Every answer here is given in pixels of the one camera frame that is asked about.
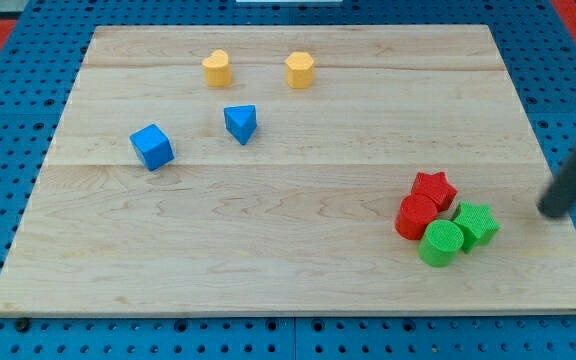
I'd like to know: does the green cylinder block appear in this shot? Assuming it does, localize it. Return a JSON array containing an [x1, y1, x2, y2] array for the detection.
[[418, 219, 464, 267]]

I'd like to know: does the red cylinder block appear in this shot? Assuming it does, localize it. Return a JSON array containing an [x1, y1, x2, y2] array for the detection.
[[395, 194, 438, 240]]

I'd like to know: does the red star block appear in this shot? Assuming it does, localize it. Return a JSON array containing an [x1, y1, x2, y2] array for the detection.
[[411, 172, 458, 212]]

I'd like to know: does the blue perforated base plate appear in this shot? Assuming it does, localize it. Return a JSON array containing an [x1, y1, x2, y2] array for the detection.
[[0, 0, 576, 359]]

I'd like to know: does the yellow hexagon block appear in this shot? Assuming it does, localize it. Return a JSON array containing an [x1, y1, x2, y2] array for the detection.
[[285, 52, 315, 89]]

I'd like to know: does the blue triangle block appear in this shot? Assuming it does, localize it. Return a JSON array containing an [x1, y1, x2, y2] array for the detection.
[[223, 104, 257, 146]]

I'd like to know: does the green star block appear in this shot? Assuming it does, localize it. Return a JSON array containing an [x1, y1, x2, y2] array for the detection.
[[452, 201, 500, 254]]

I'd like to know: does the yellow heart block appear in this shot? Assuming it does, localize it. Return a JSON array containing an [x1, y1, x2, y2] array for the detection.
[[202, 49, 232, 88]]

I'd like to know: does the blue cube block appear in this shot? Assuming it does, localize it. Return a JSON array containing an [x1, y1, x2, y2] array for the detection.
[[129, 124, 175, 171]]

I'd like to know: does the wooden board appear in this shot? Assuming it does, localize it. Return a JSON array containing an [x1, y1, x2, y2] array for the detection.
[[0, 25, 576, 318]]

